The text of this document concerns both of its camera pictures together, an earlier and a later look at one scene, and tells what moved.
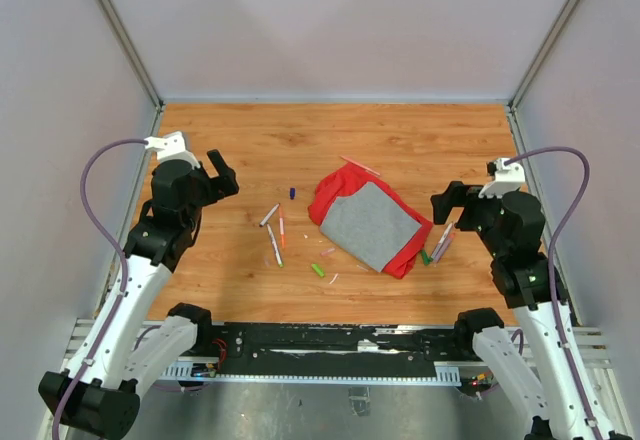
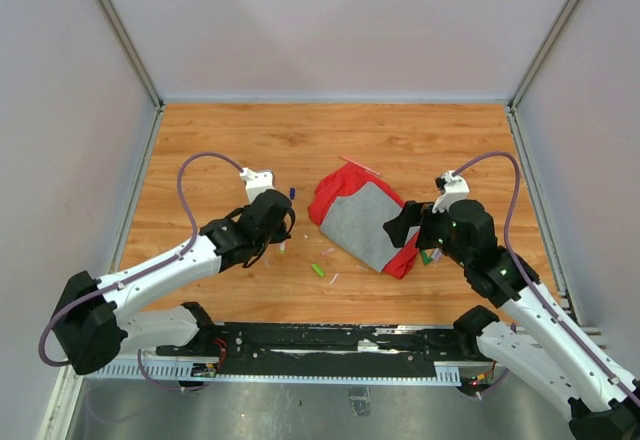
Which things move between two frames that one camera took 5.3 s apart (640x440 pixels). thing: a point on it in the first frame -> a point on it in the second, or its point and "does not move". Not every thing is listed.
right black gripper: x=455 y=195 -> x=414 y=213
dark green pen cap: x=425 y=258 does not move
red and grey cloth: x=361 y=213 does not move
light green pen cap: x=318 y=270 does not move
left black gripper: x=218 y=186 -> x=282 y=234
